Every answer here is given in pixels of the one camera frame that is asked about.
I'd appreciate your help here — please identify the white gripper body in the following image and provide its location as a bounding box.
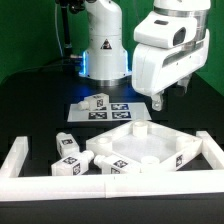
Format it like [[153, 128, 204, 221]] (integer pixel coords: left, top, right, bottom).
[[132, 30, 210, 96]]

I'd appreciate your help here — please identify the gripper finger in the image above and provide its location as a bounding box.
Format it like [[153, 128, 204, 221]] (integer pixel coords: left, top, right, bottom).
[[177, 75, 192, 96], [152, 93, 163, 111]]

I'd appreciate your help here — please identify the white square tabletop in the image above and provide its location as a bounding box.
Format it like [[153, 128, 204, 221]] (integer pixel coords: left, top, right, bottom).
[[86, 120, 202, 172]]

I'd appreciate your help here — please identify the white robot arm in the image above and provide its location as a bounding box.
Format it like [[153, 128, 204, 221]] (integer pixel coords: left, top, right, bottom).
[[80, 0, 211, 111]]

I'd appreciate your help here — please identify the white marker sheet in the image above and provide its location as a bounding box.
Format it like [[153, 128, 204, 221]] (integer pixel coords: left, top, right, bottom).
[[67, 102, 151, 122]]

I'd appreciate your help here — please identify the white U-shaped fence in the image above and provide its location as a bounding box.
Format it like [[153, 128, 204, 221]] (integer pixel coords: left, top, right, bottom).
[[0, 136, 224, 202]]

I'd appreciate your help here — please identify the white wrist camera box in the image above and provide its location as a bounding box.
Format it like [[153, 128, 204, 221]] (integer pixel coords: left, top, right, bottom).
[[134, 11, 197, 49]]

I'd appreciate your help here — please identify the black cable on table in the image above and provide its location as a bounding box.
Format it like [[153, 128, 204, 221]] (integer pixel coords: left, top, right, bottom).
[[0, 54, 84, 84]]

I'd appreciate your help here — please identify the black camera stand pole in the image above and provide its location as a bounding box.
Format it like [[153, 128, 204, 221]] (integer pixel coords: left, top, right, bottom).
[[55, 0, 85, 58]]

